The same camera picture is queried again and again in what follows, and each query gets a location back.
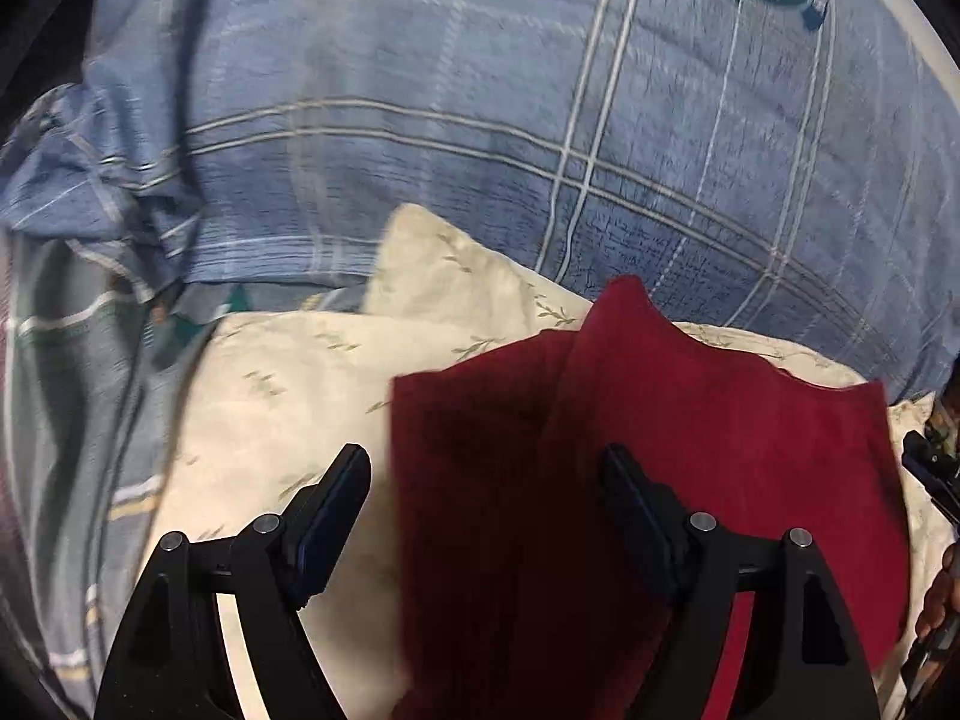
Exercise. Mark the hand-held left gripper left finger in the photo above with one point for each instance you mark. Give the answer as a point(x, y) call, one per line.
point(330, 532)

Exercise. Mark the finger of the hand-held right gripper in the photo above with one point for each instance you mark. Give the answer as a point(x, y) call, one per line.
point(937, 472)

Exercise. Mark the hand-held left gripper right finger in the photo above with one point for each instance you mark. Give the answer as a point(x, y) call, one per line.
point(637, 525)

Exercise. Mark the dark red garment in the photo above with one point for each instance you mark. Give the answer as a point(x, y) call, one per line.
point(750, 435)

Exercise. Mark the person's right hand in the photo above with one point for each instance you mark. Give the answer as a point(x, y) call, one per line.
point(943, 592)

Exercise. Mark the cream leaf-print pillow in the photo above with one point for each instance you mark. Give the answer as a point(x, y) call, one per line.
point(300, 405)

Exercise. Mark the grey star-print bedsheet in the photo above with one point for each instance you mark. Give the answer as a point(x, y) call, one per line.
point(67, 390)

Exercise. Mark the blue plaid quilt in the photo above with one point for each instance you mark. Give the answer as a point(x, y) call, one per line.
point(465, 90)

